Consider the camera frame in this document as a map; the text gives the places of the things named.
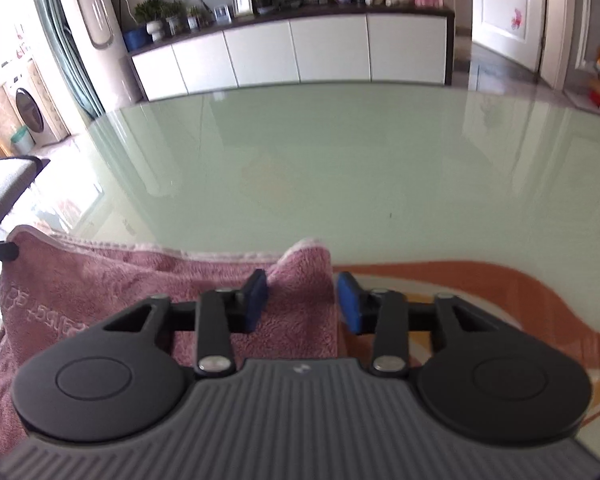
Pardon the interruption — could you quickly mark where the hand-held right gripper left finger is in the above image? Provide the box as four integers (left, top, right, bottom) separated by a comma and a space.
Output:
102, 269, 268, 379

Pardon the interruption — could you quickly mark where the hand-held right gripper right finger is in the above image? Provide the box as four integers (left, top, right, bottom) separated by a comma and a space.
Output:
336, 271, 501, 379

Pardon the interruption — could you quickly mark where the pink towel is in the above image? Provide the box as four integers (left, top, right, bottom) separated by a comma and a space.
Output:
0, 225, 341, 448

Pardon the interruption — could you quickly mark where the green bin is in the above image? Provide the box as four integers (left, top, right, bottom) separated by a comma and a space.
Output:
10, 125, 36, 156

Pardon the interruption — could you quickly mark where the washing machine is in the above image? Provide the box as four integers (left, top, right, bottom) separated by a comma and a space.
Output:
2, 60, 71, 148

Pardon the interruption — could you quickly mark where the green curtain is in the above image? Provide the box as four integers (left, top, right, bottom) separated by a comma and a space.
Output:
27, 0, 106, 121

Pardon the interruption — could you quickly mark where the white television cabinet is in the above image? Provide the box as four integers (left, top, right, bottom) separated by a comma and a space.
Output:
125, 7, 456, 103

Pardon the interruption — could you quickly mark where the blue plant pot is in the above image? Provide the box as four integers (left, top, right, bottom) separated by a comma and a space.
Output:
122, 27, 148, 52

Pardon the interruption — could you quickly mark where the white standing air conditioner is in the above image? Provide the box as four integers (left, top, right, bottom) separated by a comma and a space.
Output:
62, 0, 146, 103

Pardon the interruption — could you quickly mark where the potted plant white vase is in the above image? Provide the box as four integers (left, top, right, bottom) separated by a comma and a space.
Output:
134, 0, 167, 42

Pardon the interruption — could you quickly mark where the potted plant grey pot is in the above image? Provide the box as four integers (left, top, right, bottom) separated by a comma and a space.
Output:
162, 0, 187, 36

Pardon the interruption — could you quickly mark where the white door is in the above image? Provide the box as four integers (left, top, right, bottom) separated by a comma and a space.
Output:
470, 0, 548, 73

